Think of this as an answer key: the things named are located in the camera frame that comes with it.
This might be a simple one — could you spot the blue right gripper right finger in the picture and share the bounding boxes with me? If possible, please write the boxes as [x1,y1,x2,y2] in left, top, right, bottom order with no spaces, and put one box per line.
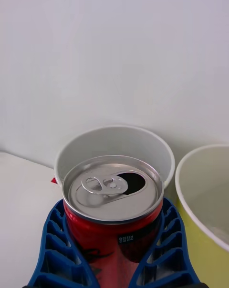
[128,197,201,288]

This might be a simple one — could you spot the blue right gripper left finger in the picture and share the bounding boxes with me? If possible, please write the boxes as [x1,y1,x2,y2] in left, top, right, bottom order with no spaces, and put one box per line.
[26,199,101,288]

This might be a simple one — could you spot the red drink can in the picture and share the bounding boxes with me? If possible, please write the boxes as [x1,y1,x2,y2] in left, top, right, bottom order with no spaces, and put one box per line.
[62,154,165,288]

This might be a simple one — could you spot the yellow-green plastic waste bin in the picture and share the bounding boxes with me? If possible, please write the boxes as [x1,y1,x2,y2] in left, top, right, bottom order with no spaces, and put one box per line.
[175,144,229,288]

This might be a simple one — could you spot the grey plastic waste bin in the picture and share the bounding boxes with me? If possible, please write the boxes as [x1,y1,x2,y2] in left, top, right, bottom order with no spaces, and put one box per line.
[53,125,176,190]

